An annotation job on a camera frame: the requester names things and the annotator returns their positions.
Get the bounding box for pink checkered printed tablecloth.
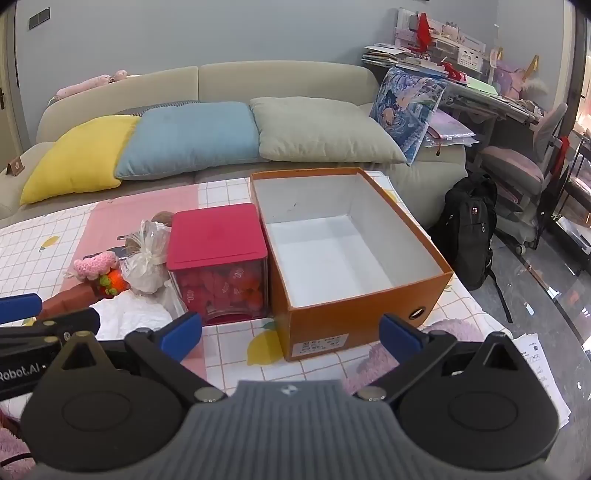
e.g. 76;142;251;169
0;168;513;416

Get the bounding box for red lidded clear box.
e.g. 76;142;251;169
166;203;269;326

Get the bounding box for white cloth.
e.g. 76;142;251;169
95;293;174;342

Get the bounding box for black metal rack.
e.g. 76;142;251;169
540;134;591;273

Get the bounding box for grey-beige pillow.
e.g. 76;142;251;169
249;96;409;166

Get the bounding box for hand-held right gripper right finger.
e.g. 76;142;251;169
355;313;529;402

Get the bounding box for pink crochet toy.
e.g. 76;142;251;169
65;251;120;280

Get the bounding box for cluttered grey desk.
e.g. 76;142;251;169
362;41;550;153

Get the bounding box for brown sponge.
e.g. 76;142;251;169
37;281;100;319

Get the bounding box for orange crochet strawberry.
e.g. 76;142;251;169
97;270;129;296

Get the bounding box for yellow pillow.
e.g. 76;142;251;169
20;115;141;205

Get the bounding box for beige sofa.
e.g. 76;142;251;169
0;61;469;222

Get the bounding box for purple fluffy cloth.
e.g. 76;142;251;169
344;318;497;393
0;427;33;480

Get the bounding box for white feather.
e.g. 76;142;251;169
522;78;550;100

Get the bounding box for blue figure-print pillow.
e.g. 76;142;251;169
369;67;448;162

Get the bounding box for white paper sheets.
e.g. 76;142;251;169
510;332;573;430

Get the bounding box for red hanging ornament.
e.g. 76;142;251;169
411;13;437;51

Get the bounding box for long pink plush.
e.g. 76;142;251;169
55;69;127;100

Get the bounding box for stack of papers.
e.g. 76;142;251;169
362;42;416;70

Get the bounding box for white desktop organizer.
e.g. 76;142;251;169
431;34;488;77

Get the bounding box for black backpack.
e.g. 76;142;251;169
427;174;513;324

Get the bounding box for white bouquet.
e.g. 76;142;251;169
121;219;185;319

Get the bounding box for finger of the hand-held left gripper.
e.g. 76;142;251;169
0;308;101;352
0;294;42;325

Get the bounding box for purple plastic folder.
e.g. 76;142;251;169
425;108;481;148

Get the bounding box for orange cardboard box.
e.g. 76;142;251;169
249;167;454;361

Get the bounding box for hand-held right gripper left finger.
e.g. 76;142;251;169
51;312;227;402

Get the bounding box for grey striped cloth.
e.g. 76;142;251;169
115;99;201;116

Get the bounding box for pink desk chair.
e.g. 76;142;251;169
480;102;568;254

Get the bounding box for purple bag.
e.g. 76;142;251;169
494;60;527;100

